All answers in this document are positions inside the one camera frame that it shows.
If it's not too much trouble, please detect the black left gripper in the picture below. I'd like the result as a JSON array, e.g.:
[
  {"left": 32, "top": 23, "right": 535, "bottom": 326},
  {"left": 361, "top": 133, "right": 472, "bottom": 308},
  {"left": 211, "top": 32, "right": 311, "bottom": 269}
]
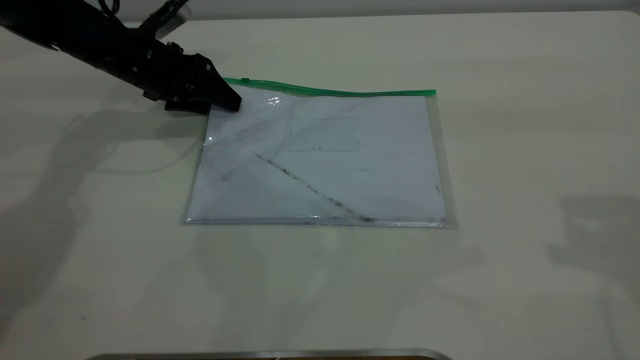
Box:
[{"left": 134, "top": 41, "right": 244, "bottom": 116}]

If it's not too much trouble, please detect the clear plastic green-zip bag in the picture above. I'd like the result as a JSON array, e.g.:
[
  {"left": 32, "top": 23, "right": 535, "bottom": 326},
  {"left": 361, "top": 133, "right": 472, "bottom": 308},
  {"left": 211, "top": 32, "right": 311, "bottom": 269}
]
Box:
[{"left": 180, "top": 77, "right": 457, "bottom": 230}]

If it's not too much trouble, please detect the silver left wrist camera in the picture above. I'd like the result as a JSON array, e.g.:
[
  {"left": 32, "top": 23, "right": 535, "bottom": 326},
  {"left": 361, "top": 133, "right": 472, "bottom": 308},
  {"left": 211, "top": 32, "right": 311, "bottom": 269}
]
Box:
[{"left": 139, "top": 0, "right": 194, "bottom": 40}]

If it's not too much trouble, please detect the silver metal frame edge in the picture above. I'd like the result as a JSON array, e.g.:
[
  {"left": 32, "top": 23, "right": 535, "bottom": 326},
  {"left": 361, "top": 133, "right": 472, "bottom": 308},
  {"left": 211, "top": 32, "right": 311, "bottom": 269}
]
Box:
[{"left": 85, "top": 348, "right": 453, "bottom": 360}]

